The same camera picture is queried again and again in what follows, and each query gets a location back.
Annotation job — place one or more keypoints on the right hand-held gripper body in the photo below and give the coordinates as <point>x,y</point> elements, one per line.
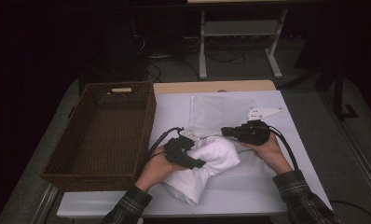
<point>253,132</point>

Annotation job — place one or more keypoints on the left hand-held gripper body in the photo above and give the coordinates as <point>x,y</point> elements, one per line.
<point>175,151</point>

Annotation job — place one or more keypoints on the white cloth garment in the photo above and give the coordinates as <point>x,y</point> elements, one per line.
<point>211,155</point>

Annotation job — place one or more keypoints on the white cloth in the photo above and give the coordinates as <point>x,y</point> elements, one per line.
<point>217,112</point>

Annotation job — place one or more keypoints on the brown wicker basket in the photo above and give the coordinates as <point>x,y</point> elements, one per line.
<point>106,140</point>

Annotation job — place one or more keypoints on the person's right hand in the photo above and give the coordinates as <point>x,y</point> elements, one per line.
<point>272,155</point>

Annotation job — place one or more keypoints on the person's left hand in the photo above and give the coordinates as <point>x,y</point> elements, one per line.
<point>154,174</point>

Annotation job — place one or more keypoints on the wooden table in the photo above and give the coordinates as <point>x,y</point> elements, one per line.
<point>205,86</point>

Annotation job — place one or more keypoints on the white table board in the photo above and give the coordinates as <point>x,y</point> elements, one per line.
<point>236,193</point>

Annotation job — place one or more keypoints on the black metal stand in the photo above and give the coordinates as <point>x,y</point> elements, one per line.
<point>339,93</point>

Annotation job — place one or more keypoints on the white metal desk frame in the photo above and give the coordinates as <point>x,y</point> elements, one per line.
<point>239,28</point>

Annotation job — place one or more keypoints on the aluminium frame rail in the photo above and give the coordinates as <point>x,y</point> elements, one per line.
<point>364,161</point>
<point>45,203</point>

